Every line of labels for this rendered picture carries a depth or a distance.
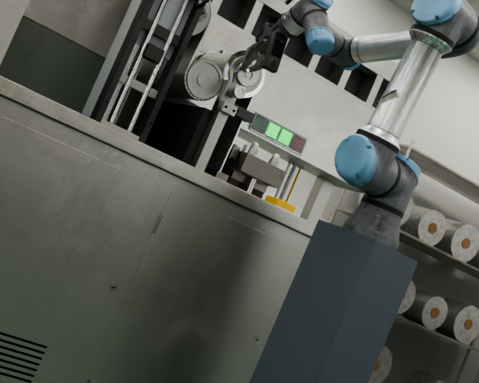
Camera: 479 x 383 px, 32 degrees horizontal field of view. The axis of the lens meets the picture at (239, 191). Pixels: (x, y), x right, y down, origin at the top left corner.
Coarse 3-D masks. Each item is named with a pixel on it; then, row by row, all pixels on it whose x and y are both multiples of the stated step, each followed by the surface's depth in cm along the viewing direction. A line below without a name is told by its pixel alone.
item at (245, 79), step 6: (240, 66) 259; (240, 72) 259; (246, 72) 260; (252, 72) 261; (258, 72) 262; (240, 78) 259; (246, 78) 261; (252, 78) 261; (240, 84) 261; (246, 84) 260; (252, 84) 262
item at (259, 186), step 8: (224, 168) 273; (232, 176) 267; (240, 176) 269; (248, 176) 270; (232, 184) 268; (240, 184) 270; (256, 184) 272; (264, 184) 273; (256, 192) 273; (264, 192) 274
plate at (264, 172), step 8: (240, 152) 266; (240, 160) 264; (248, 160) 263; (256, 160) 264; (232, 168) 268; (240, 168) 262; (248, 168) 263; (256, 168) 265; (264, 168) 266; (272, 168) 268; (256, 176) 265; (264, 176) 267; (272, 176) 268; (280, 176) 269; (272, 184) 268; (280, 184) 270
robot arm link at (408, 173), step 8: (400, 160) 214; (408, 160) 214; (400, 168) 211; (408, 168) 214; (416, 168) 215; (400, 176) 211; (408, 176) 214; (416, 176) 215; (400, 184) 212; (408, 184) 214; (416, 184) 217; (392, 192) 212; (400, 192) 213; (408, 192) 215; (376, 200) 214; (384, 200) 213; (392, 200) 213; (400, 200) 214; (408, 200) 216; (400, 208) 214
